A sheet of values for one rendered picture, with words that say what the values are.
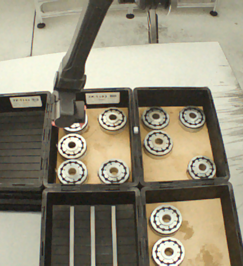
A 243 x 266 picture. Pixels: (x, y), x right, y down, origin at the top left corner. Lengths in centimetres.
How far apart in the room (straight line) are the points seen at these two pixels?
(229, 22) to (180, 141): 223
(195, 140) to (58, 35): 201
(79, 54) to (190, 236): 66
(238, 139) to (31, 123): 87
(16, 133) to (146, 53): 80
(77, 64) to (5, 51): 218
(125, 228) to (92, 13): 68
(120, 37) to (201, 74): 139
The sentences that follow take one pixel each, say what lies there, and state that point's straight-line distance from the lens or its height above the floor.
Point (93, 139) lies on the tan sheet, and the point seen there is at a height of 83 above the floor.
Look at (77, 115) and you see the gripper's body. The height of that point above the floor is 104.
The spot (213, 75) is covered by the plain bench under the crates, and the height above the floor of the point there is 70.
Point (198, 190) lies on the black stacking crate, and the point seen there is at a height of 90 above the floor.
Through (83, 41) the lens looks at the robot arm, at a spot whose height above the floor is 136.
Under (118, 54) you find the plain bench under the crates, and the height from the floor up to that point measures 70.
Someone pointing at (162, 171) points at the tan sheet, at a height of 83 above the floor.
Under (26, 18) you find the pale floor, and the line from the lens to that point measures 336.
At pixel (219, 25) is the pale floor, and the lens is 329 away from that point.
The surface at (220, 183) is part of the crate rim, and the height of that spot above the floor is 93.
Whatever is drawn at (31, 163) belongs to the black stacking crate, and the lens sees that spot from 125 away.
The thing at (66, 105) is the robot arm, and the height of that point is 116.
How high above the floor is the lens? 188
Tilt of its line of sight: 55 degrees down
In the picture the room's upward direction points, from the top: straight up
